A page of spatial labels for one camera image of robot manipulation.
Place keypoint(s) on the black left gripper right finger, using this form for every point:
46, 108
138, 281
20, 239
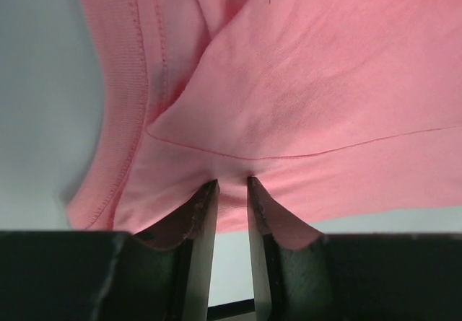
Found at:
300, 273

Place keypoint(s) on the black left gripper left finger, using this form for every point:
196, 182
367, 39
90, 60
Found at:
161, 273

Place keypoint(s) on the pink t shirt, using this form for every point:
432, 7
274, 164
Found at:
339, 107

